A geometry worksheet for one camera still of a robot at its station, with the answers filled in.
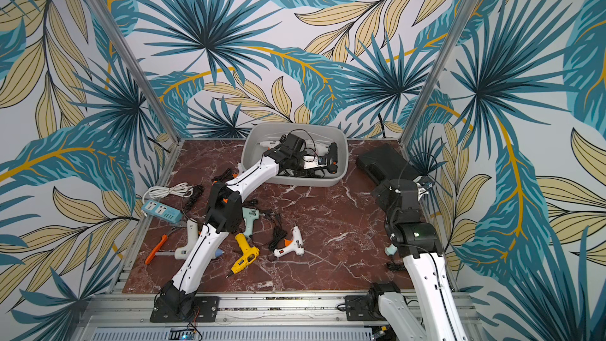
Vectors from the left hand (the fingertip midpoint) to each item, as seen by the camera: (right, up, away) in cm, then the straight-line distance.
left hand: (311, 164), depth 101 cm
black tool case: (+33, +1, +5) cm, 34 cm away
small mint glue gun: (+28, -30, -17) cm, 45 cm away
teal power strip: (-59, -18, -9) cm, 62 cm away
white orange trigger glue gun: (-20, +9, +12) cm, 25 cm away
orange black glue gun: (-25, -8, -35) cm, 44 cm away
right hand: (+24, -9, -29) cm, 39 cm away
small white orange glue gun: (-7, -29, -16) cm, 34 cm away
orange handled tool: (-56, -30, -17) cm, 66 cm away
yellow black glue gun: (-22, -32, -19) cm, 43 cm away
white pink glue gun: (+2, +8, +9) cm, 12 cm away
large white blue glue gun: (-45, -30, -19) cm, 58 cm away
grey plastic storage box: (-28, +6, +11) cm, 31 cm away
